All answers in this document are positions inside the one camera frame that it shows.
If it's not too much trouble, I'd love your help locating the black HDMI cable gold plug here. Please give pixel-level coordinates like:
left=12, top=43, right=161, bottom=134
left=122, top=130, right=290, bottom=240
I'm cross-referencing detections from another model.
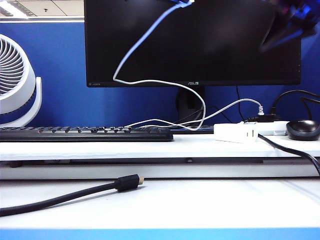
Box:
left=0, top=174, right=145, bottom=217

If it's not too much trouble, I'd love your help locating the black ASUS computer monitor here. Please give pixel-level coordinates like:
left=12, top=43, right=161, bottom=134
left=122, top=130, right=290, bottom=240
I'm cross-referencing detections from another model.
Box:
left=83, top=0, right=303, bottom=88

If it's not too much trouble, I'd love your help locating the white cable with ribbed plug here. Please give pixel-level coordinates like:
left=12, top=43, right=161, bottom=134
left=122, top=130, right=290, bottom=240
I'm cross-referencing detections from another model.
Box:
left=124, top=98, right=265, bottom=130

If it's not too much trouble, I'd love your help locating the white desk fan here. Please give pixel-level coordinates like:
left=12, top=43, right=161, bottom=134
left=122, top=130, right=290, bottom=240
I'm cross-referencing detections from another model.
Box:
left=0, top=34, right=43, bottom=128

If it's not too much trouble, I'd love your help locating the black plug on power strip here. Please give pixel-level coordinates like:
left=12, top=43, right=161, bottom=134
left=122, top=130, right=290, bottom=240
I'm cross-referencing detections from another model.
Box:
left=246, top=114, right=280, bottom=124

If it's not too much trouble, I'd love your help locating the white Type-C charging cable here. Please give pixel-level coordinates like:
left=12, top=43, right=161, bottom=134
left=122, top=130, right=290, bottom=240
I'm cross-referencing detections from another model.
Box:
left=112, top=0, right=207, bottom=132

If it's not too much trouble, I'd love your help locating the black computer keyboard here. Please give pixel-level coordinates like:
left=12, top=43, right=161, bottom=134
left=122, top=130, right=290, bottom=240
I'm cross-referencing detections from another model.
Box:
left=0, top=125, right=174, bottom=143

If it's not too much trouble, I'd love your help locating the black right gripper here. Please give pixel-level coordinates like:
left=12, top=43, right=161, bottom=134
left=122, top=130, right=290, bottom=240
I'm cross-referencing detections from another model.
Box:
left=259, top=0, right=320, bottom=53

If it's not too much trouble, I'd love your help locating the white power strip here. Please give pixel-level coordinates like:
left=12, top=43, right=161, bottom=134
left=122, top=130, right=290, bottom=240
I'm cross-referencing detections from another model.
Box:
left=242, top=120, right=291, bottom=137

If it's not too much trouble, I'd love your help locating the white charging base block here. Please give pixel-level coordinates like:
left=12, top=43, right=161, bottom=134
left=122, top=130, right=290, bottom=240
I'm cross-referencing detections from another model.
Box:
left=213, top=122, right=259, bottom=144

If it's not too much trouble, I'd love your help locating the black computer mouse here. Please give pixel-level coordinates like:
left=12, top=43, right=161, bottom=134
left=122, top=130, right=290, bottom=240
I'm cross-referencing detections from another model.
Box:
left=285, top=119, right=320, bottom=141

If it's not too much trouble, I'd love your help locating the thin black monitor cable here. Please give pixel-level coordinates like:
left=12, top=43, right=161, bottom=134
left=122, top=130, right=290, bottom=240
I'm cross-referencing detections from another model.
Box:
left=235, top=86, right=245, bottom=122

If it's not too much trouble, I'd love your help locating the blue office partition panel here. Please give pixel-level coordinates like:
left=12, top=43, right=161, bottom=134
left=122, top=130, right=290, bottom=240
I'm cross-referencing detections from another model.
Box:
left=0, top=18, right=320, bottom=129

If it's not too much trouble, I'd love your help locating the black monitor stand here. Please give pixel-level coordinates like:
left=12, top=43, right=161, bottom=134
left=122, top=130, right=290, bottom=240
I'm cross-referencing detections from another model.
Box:
left=175, top=86, right=206, bottom=123

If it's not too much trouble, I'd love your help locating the black looping cable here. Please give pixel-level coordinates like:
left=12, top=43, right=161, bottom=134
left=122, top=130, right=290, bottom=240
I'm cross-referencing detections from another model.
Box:
left=271, top=89, right=320, bottom=115

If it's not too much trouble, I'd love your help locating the white foam board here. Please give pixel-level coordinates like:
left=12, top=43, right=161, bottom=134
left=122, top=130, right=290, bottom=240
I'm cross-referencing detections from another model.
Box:
left=0, top=133, right=320, bottom=162

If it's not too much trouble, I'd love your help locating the thick black power cord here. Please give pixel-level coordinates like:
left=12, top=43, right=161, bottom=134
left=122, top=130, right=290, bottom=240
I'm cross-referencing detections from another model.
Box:
left=257, top=133, right=320, bottom=176

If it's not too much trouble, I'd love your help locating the thin black mouse cable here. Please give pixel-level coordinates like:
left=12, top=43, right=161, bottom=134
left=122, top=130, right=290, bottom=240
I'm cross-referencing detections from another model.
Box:
left=299, top=96, right=320, bottom=122

